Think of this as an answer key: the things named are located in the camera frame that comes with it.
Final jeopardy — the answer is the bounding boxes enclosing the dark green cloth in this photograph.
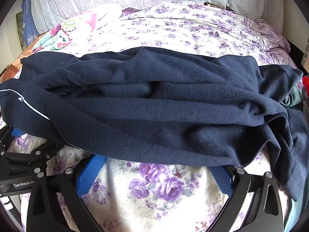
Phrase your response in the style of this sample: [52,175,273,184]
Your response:
[280,85,304,108]

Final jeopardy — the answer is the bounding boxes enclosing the purple floral bed sheet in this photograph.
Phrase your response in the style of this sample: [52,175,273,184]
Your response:
[10,1,301,232]

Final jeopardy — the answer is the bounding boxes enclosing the red object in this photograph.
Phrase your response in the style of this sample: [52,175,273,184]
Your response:
[302,76,309,102]

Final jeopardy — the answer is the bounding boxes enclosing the light teal cloth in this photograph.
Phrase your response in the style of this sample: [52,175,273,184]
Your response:
[284,193,308,232]

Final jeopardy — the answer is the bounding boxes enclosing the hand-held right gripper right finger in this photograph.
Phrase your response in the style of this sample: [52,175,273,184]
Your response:
[208,165,285,232]

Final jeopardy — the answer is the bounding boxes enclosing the blue patterned cloth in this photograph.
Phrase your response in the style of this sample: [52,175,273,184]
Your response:
[21,0,39,39]

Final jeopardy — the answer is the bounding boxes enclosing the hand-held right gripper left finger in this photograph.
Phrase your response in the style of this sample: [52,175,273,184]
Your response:
[26,155,108,232]

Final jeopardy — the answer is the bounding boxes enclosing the navy blue pants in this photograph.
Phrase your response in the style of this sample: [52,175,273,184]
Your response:
[0,46,309,202]

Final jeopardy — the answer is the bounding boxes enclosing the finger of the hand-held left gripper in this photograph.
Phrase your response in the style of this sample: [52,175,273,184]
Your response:
[0,142,65,168]
[0,125,26,151]

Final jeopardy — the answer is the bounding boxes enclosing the orange patchwork cloth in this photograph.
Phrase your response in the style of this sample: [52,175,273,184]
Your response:
[0,50,26,83]

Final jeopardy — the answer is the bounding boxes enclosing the pink teal floral blanket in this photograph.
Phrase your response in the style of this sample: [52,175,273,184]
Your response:
[32,3,123,53]

